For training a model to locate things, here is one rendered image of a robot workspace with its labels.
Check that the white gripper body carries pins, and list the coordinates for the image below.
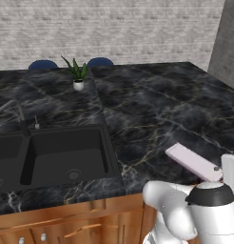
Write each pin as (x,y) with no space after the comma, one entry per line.
(233,168)

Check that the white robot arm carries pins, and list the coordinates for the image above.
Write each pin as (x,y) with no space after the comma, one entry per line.
(172,206)

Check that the wooden cupboard door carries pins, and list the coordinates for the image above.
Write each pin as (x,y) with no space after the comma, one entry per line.
(115,232)
(148,222)
(8,238)

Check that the black double sink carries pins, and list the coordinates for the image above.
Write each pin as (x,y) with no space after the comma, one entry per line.
(65,158)

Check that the blue stool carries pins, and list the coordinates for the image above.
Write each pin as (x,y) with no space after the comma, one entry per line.
(100,61)
(42,65)

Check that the green plant in white pot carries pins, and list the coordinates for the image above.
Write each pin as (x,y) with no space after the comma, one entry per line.
(77,74)

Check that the grey soap dispenser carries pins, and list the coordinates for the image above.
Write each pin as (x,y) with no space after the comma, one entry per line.
(36,124)

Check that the silver round knob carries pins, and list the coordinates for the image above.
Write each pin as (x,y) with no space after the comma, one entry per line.
(43,237)
(22,240)

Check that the grey tap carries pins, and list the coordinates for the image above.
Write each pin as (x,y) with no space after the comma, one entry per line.
(20,116)

